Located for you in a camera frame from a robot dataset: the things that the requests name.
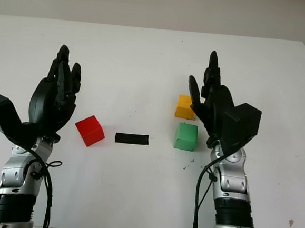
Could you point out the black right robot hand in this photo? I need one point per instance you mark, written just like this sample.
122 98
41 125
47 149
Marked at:
218 103

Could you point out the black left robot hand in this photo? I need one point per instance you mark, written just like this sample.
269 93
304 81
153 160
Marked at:
45 103

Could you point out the yellow cube block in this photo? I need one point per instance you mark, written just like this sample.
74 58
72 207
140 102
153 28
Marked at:
183 106

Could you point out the green cube block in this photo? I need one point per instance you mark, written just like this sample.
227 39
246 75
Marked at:
185 136

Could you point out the red cube block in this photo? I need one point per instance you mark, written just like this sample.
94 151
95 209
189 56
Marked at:
90 131

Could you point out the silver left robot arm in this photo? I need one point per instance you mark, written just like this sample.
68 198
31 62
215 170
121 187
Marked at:
13 171

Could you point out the black tape strip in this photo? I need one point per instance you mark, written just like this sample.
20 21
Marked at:
132 138

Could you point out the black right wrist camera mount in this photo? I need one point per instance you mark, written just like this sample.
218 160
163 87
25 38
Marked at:
242 123

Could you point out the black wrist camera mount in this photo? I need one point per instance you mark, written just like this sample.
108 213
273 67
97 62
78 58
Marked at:
242 123
2 112

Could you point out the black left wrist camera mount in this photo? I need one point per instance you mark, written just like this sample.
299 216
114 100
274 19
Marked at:
2 112

